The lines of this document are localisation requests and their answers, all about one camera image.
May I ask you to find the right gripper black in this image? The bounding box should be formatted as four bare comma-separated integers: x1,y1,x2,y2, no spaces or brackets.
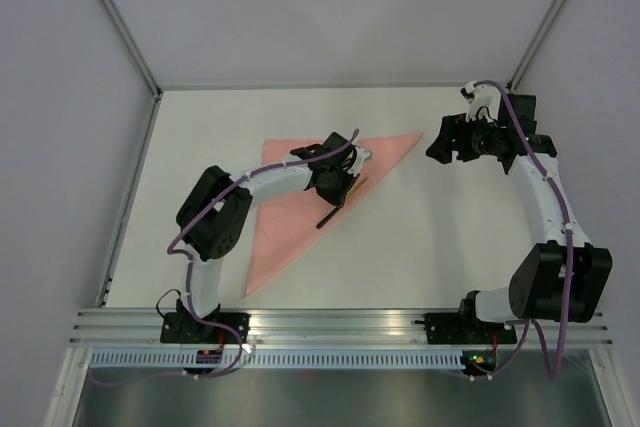
425,109,505,164

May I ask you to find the yellow knife black handle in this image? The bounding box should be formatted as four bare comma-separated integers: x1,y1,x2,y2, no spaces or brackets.
316,177,368,230

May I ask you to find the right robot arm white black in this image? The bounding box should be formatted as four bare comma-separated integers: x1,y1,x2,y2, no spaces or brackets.
426,85,613,342

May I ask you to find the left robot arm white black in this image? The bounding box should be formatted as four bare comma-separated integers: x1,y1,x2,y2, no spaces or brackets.
160,131,372,345

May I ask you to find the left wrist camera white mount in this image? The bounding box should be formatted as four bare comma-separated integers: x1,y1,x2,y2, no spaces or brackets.
342,146,373,176

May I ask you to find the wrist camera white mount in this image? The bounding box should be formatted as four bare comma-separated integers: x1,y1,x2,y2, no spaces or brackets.
342,146,373,176
460,81,502,122

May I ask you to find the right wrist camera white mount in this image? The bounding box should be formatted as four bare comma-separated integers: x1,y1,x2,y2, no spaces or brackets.
460,81,502,122

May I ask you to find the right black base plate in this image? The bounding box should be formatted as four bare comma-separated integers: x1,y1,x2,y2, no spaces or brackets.
422,312,518,345

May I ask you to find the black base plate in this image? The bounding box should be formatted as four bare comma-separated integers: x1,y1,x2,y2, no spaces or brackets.
422,312,518,345
160,312,250,345

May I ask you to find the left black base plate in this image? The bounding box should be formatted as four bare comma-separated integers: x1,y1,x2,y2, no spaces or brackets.
160,312,250,345

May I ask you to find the white slotted cable duct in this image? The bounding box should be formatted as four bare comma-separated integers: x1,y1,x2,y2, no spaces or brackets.
90,348,463,370

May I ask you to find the right aluminium frame post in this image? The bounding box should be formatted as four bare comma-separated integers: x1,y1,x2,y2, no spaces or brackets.
506,0,569,91

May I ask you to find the aluminium frame post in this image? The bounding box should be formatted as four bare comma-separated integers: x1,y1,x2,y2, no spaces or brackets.
97,0,162,99
506,0,569,91

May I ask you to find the aluminium mounting rail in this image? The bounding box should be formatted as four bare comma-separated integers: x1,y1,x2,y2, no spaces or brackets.
69,309,615,348

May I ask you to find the left aluminium frame post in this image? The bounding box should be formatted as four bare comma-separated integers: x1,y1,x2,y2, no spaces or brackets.
97,0,162,99

